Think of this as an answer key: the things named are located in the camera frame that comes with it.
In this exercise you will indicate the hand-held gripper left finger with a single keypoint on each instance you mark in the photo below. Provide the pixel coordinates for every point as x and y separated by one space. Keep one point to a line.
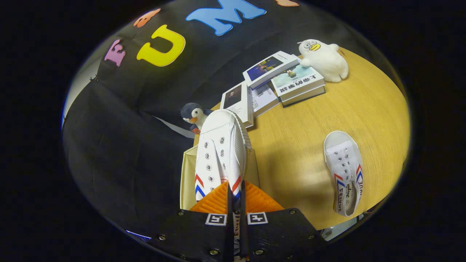
196 236

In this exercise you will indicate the book with portrait cover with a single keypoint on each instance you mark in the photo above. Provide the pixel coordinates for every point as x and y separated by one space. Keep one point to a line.
238 102

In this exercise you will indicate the thick teal cover book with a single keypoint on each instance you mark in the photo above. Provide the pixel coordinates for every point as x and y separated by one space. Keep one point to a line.
298 83

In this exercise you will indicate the thin white printed booklet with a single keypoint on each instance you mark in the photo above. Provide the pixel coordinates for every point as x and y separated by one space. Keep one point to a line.
264 98

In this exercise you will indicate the white canvas shoe with stripes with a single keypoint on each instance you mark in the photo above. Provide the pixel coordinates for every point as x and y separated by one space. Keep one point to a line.
344 171
220 145

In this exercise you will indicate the blue and white object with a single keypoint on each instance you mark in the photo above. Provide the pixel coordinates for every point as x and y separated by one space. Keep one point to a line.
140 235

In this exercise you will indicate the penguin plush toy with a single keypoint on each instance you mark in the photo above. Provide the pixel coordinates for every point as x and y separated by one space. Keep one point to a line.
194 114

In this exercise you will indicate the black backdrop cloth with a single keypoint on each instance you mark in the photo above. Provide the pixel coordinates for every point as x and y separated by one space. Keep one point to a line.
127 153

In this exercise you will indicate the book with blue picture cover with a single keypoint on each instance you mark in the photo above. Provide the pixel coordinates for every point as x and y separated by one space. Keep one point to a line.
269 67

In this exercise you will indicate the white duck plush toy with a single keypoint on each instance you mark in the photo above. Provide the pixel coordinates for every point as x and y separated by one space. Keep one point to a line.
326 60

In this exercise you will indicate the beige fabric storage box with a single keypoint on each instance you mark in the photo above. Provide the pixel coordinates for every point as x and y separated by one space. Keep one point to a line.
187 182

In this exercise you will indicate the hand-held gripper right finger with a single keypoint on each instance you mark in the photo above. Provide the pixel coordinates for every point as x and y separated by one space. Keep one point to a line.
280 236

